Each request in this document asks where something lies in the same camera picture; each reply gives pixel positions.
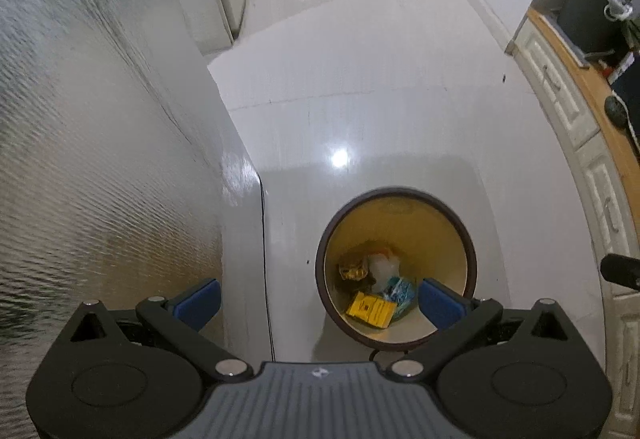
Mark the white crumpled trash in bin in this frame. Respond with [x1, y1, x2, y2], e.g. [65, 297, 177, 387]
[367, 254, 400, 293]

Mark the yellow round trash bin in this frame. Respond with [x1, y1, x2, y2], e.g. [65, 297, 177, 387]
[314, 187, 477, 351]

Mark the yellow packet in bin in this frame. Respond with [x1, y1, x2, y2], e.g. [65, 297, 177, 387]
[346, 292, 397, 329]

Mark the gold snack wrapper in bin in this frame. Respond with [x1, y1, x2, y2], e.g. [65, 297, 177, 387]
[337, 256, 369, 282]

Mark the teal wrapper in bin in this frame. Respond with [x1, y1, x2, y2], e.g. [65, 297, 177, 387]
[382, 277, 416, 321]

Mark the silver foil table mat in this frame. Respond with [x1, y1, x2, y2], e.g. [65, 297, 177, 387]
[0, 0, 227, 439]

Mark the dark trash can with liner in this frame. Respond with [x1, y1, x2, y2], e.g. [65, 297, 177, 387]
[556, 0, 634, 55]

